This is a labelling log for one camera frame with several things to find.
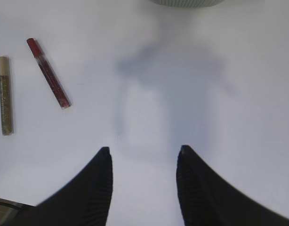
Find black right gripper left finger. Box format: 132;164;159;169
12;147;113;226

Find gold glitter pen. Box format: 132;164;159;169
0;56;13;136

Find red glitter pen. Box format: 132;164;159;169
26;38;71;109

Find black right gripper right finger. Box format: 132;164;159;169
176;145;289;226

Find green woven plastic basket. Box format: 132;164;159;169
152;0;224;8

